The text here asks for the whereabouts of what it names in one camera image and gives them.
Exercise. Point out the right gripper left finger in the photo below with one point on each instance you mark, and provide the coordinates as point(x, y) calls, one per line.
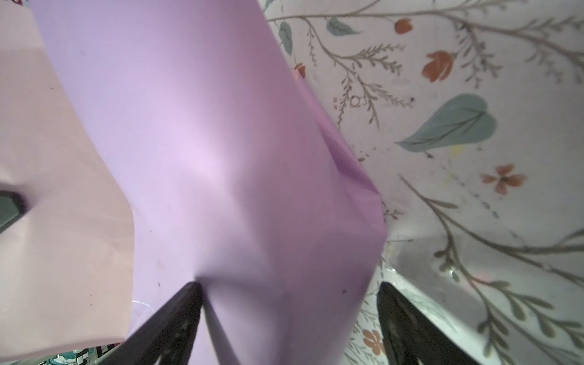
point(168, 336)

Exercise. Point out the pink wrapping paper sheet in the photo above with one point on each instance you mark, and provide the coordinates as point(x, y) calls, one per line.
point(162, 142)

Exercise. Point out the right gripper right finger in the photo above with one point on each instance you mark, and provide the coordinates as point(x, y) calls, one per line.
point(409, 337)

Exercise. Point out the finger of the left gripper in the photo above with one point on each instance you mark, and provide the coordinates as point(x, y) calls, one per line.
point(12, 208)

